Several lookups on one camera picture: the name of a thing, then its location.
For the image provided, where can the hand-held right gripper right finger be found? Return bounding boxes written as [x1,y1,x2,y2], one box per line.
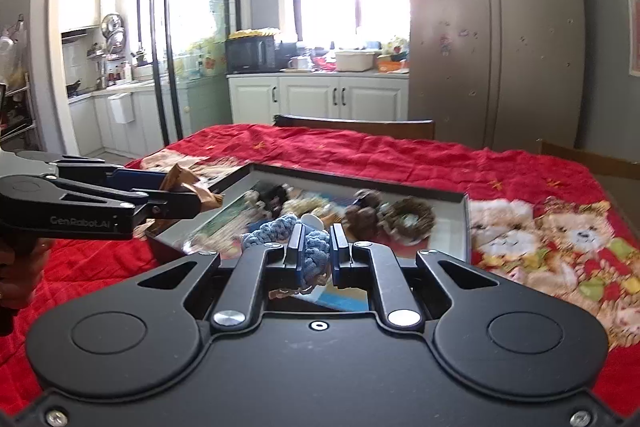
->
[329,224,497,331]

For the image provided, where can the person's left hand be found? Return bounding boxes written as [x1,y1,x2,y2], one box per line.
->
[0,237,52,311]

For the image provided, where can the metal pot lids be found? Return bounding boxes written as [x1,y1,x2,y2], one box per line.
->
[101,13,126,56]

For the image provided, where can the brown scrunchie with white cat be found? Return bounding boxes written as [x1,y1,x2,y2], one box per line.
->
[380,196,437,239]

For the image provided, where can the brown pyramid packet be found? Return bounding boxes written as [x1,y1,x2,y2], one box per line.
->
[147,163,226,236]

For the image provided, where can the shallow black cardboard box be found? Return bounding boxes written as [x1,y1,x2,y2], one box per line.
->
[147,163,474,314]

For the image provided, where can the white plastic tub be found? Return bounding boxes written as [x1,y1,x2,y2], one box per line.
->
[335,49,381,72]

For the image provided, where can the black and white scrunchie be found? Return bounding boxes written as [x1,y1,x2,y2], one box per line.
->
[244,183,291,216]

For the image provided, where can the red printed blanket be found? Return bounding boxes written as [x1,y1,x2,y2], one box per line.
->
[0,123,640,409]

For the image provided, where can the white kitchen cabinet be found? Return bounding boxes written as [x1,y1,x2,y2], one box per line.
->
[227,74,411,126]

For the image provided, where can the cream crochet scrunchie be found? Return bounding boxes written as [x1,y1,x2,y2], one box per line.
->
[281,198,347,221]

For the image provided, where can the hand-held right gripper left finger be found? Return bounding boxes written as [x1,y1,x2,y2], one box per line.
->
[137,223,307,334]

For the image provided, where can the brown plush teddy bear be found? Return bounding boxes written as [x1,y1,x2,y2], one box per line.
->
[345,189,384,236]

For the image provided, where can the blue crochet scrunchie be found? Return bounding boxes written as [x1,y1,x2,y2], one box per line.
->
[241,213,334,296]

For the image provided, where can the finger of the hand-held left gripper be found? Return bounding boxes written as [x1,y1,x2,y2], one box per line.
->
[102,166,174,194]
[132,189,202,224]

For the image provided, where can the orange basket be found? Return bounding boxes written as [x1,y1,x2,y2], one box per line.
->
[376,57,411,73]

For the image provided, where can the metal storage rack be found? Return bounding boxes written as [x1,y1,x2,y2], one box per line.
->
[0,14,42,152]

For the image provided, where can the black microwave oven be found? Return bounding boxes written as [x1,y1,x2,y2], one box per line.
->
[225,36,279,76]

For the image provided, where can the black-framed sliding glass door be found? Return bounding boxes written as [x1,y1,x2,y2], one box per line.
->
[135,0,247,148]

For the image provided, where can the white hanging waste bin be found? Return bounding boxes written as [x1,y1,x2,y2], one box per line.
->
[107,93,137,124]

